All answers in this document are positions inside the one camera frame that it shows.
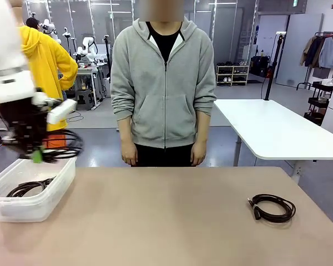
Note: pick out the person's left forearm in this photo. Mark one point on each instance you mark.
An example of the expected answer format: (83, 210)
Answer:
(202, 127)

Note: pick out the orange stool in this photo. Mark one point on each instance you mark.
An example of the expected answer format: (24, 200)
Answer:
(54, 142)

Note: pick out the black tripod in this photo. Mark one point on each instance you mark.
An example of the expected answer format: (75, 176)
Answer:
(108, 55)

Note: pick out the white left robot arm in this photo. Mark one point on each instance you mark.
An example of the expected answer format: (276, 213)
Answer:
(5, 55)

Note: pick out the person's right forearm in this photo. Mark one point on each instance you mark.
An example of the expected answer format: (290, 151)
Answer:
(125, 127)

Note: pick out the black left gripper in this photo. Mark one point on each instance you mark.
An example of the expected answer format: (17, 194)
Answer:
(25, 124)

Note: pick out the translucent plastic storage bin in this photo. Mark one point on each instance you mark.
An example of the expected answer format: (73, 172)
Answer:
(30, 206)

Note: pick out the black trolley cart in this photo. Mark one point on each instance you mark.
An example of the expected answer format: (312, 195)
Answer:
(322, 86)

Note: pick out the person in yellow hoodie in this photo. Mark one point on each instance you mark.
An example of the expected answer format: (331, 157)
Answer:
(44, 61)

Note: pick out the wooden shoe rack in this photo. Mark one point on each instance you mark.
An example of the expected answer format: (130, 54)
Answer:
(233, 74)

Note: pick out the person wearing grey hoodie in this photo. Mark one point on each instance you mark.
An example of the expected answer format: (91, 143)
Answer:
(163, 83)

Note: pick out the black pole stand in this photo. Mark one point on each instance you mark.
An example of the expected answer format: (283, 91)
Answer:
(272, 72)

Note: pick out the clothes rack with garments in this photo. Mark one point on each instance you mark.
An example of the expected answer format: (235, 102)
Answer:
(313, 52)

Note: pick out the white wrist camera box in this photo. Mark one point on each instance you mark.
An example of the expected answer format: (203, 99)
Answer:
(59, 112)

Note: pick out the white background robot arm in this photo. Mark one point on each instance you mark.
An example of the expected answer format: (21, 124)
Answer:
(86, 44)
(48, 26)

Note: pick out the white table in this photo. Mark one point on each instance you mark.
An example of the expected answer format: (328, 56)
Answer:
(280, 130)

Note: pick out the black step stool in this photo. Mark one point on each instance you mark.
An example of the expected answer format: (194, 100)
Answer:
(84, 97)

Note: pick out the person's right hand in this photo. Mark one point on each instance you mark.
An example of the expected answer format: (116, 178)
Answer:
(129, 153)

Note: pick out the person's left hand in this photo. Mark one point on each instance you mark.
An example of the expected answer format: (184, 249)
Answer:
(198, 153)

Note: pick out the white lab desk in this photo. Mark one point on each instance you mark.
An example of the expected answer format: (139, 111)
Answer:
(86, 70)

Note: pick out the black luggage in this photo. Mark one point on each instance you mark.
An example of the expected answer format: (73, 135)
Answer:
(259, 66)

